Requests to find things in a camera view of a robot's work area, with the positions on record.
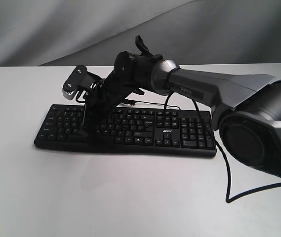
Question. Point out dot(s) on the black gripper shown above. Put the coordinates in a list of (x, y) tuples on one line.
[(100, 99)]

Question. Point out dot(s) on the black acer keyboard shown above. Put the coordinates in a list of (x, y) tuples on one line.
[(143, 131)]

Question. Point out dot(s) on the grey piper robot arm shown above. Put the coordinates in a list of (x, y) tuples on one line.
[(245, 109)]

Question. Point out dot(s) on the grey backdrop cloth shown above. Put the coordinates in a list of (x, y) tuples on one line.
[(93, 32)]

